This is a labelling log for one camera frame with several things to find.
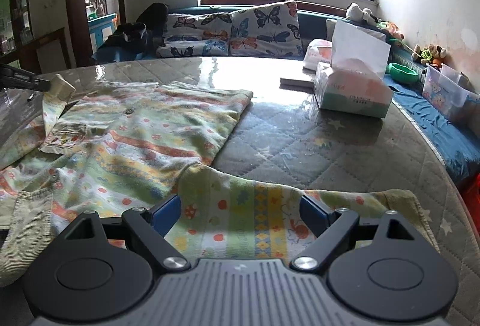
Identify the red box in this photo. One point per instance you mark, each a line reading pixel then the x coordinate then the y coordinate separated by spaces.
pixel 469 190

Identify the small grey flat box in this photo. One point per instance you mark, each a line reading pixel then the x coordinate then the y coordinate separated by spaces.
pixel 296 83

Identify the clear plastic storage bag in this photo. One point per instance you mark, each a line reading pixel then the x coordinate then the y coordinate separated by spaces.
pixel 20 109

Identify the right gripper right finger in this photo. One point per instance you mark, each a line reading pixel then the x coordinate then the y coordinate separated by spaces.
pixel 336 230

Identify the flat butterfly cushion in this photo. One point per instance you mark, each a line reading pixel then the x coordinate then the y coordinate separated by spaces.
pixel 195 35

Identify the colourful patterned children's shirt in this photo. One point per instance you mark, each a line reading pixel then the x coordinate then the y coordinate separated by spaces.
pixel 131 145

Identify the large butterfly pillow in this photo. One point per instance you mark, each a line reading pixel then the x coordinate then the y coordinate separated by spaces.
pixel 268 31

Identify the white plush toy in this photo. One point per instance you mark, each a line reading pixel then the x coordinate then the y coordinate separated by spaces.
pixel 355 14

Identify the pink tissue pack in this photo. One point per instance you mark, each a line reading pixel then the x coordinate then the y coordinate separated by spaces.
pixel 318 50

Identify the dark wooden shelf cabinet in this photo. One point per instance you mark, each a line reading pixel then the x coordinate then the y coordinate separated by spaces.
pixel 20 47

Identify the blue white cabinet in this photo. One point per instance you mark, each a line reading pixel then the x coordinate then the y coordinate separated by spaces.
pixel 100 29

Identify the black bag on sofa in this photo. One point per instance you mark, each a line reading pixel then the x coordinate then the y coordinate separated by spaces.
pixel 132 41

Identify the green bowl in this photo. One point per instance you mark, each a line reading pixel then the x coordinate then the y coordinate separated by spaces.
pixel 402 74

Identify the grey plain pillow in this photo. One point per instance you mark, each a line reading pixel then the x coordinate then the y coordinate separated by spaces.
pixel 330 28

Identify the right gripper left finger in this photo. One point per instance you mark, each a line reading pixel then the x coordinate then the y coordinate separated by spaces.
pixel 146 230

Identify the pastel tissue pack with paper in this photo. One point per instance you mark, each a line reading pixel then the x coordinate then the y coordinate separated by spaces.
pixel 353 81

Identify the blue sofa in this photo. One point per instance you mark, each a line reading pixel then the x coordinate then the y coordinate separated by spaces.
pixel 457 144

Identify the small colourful plush toys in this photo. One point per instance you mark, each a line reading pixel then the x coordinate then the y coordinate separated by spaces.
pixel 431 55

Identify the clear cartoon storage box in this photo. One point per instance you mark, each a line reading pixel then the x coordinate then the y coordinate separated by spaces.
pixel 454 102

